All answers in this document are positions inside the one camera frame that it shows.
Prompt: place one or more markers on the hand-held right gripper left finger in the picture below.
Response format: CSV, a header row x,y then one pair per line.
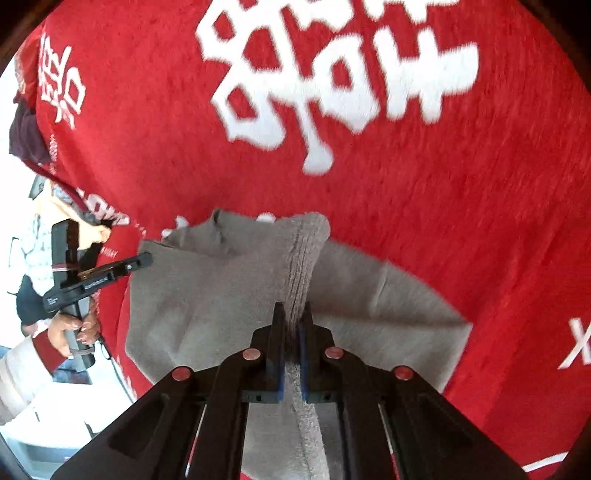
x,y
279,369

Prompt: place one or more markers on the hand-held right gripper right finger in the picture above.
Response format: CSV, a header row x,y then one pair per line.
x,y
302,369

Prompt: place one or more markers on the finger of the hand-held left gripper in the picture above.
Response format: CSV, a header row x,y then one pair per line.
x,y
136,263

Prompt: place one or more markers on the grey knit sweater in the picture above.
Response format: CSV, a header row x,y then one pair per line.
x,y
207,300

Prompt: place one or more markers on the person's left forearm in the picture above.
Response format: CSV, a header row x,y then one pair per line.
x,y
23,374

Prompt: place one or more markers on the person's left hand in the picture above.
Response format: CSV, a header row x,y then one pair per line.
x,y
62,334

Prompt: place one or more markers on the white checked cloth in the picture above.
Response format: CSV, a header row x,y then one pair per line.
x,y
37,258

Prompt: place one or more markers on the dark maroon cloth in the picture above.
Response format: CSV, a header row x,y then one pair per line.
x,y
27,134

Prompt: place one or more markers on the red printed blanket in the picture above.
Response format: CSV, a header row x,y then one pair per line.
x,y
415,184

